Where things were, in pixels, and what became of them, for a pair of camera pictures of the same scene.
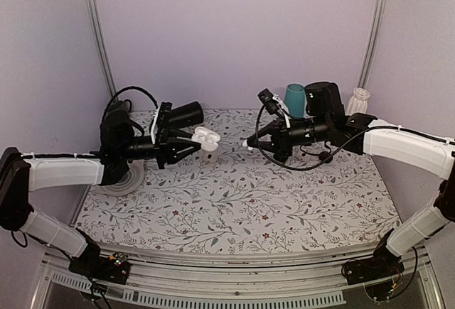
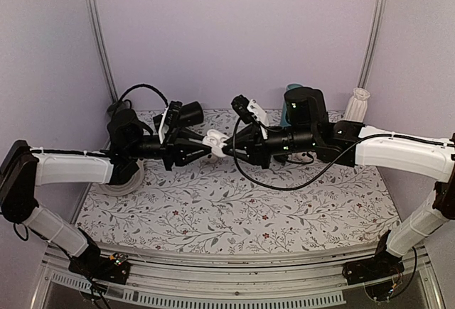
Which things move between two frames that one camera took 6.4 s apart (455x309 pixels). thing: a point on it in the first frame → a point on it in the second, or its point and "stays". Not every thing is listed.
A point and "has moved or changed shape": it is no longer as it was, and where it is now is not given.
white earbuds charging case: (208, 139) has moved or changed shape
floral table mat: (233, 198) stays
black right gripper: (280, 144) → (254, 147)
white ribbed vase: (357, 102) stays
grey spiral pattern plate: (128, 183) stays
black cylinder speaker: (185, 116) stays
